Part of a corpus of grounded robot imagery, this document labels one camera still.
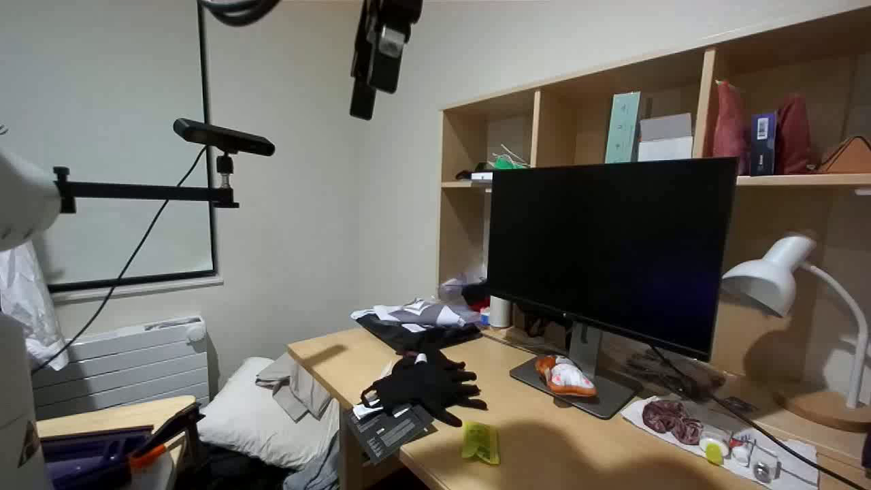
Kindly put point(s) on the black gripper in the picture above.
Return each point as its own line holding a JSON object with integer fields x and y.
{"x": 393, "y": 28}

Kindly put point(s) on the yellow-green printed paper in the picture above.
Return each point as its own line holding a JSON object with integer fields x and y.
{"x": 480, "y": 443}

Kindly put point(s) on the silver object on shelf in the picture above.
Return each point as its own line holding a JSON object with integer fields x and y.
{"x": 483, "y": 179}

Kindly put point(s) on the wooden desk shelf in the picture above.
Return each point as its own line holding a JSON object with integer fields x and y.
{"x": 563, "y": 126}

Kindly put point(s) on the red books on shelf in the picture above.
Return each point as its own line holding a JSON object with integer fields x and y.
{"x": 729, "y": 126}

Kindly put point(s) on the white desk lamp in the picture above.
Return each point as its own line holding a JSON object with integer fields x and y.
{"x": 772, "y": 276}

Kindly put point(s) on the small white cup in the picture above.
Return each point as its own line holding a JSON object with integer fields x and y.
{"x": 500, "y": 311}

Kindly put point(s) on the teal book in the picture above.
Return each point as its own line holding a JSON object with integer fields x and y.
{"x": 623, "y": 126}

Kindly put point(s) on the grey folded cloth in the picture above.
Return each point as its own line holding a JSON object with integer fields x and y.
{"x": 296, "y": 384}

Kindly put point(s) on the black computer monitor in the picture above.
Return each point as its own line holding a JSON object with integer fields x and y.
{"x": 617, "y": 254}

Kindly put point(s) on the white box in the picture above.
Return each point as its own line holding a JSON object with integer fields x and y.
{"x": 666, "y": 137}

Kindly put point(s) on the dark blue printed box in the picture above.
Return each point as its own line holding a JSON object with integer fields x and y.
{"x": 393, "y": 430}

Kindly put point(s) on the orange and white packet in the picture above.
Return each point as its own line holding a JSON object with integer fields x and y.
{"x": 566, "y": 375}

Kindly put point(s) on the white plastic bag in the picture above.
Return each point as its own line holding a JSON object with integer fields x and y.
{"x": 29, "y": 300}

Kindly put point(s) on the dark blue small box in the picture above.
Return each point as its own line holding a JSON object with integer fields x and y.
{"x": 763, "y": 143}

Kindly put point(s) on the wooden side table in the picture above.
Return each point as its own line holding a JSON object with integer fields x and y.
{"x": 110, "y": 416}

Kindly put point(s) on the rounded dark red bag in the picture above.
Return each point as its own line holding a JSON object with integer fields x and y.
{"x": 796, "y": 137}

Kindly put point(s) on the dark red round object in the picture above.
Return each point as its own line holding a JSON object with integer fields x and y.
{"x": 670, "y": 419}

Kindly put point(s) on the blue plastic bin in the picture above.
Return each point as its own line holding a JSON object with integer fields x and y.
{"x": 91, "y": 458}

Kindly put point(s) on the white cabinet with label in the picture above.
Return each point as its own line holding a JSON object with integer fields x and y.
{"x": 17, "y": 408}

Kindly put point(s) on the brown leather object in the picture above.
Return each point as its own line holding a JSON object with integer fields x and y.
{"x": 847, "y": 158}

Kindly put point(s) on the small yellow-green round object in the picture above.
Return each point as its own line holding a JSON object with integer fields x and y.
{"x": 714, "y": 450}

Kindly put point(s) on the small silver metal item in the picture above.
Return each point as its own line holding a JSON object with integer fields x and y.
{"x": 762, "y": 464}

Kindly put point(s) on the plate with small items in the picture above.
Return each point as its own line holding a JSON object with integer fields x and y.
{"x": 800, "y": 458}

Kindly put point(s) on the black stereo camera bar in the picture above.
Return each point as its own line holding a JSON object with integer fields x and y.
{"x": 223, "y": 137}

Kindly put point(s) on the black window frame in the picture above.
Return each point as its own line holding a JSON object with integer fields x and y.
{"x": 210, "y": 179}

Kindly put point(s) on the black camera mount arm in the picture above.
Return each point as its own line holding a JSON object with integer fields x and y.
{"x": 145, "y": 190}

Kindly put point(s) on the white wall radiator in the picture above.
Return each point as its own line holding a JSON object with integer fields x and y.
{"x": 127, "y": 369}

